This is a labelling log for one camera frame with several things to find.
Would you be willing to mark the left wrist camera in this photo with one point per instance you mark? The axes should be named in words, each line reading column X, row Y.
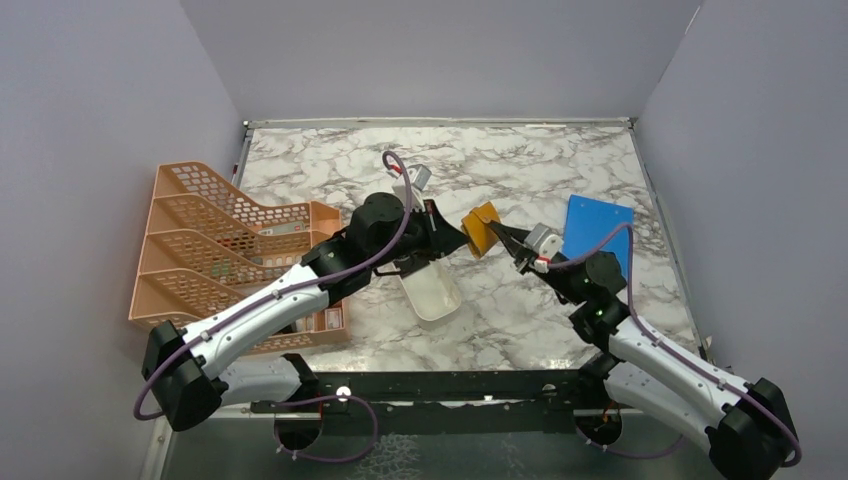
column 419, row 176

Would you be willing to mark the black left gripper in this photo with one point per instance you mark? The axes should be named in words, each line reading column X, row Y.
column 441, row 237

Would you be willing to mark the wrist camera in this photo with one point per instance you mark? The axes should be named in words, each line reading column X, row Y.
column 544, row 241
column 419, row 176

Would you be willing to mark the yellow leather card holder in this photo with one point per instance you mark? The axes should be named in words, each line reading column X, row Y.
column 476, row 225

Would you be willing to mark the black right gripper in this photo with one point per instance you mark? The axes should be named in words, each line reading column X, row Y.
column 514, row 239

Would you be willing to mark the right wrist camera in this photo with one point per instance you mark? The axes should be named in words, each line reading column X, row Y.
column 544, row 241

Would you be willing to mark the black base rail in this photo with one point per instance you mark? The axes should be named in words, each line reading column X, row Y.
column 441, row 402

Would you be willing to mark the peach plastic file rack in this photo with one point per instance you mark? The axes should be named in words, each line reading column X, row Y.
column 207, row 245

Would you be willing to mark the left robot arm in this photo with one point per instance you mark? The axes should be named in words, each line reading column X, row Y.
column 184, row 368

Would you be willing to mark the white plastic card tray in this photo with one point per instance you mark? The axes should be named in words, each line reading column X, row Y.
column 431, row 292

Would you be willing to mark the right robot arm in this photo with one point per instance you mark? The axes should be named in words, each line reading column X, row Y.
column 744, row 427

